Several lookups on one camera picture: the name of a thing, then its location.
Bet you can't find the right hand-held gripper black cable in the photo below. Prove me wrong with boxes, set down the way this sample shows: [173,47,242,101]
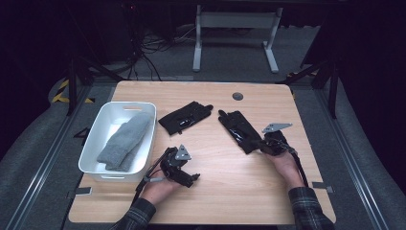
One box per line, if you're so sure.
[282,142,310,188]

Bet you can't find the person's left hand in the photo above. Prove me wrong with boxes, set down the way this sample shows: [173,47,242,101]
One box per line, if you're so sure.
[140,175,186,206]

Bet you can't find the grey cloth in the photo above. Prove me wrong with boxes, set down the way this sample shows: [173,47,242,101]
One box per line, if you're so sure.
[96,112,153,171]

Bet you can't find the white metal desk frame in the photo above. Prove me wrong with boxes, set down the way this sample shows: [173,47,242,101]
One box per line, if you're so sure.
[192,4,284,74]

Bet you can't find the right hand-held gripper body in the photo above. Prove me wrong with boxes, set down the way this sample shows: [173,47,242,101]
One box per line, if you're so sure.
[259,122,293,157]

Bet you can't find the left hand-held gripper black cable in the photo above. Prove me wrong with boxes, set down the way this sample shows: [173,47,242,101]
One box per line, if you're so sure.
[131,147,170,206]

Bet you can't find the white plastic basket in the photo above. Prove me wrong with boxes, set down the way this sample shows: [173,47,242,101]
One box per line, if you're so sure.
[78,101,158,183]

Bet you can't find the black cloth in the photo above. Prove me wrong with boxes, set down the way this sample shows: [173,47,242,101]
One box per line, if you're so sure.
[217,109,268,155]
[158,101,214,136]

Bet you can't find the grey cable plug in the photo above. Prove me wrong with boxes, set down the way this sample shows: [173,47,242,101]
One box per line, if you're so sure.
[144,176,168,184]

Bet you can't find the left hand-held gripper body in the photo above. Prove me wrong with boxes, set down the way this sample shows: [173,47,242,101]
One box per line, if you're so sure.
[159,144,192,180]

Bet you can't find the yellow and black floor tape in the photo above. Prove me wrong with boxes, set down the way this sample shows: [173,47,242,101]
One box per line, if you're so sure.
[52,79,96,104]

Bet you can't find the aluminium floor rail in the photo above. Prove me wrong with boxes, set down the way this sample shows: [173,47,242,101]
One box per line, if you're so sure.
[5,85,94,230]
[314,88,390,230]

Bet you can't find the bundle of floor cables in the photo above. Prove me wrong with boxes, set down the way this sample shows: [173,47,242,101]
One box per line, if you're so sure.
[126,24,196,81]

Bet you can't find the black metal stand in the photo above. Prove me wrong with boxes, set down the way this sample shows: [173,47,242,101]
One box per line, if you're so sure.
[64,55,124,117]
[276,57,340,120]

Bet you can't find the person's right hand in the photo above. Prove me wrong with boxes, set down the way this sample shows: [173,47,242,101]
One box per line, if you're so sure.
[267,150,306,192]

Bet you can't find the hand-held gripper black cable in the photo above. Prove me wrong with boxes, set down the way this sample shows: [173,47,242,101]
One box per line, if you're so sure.
[282,142,310,188]
[131,147,170,206]

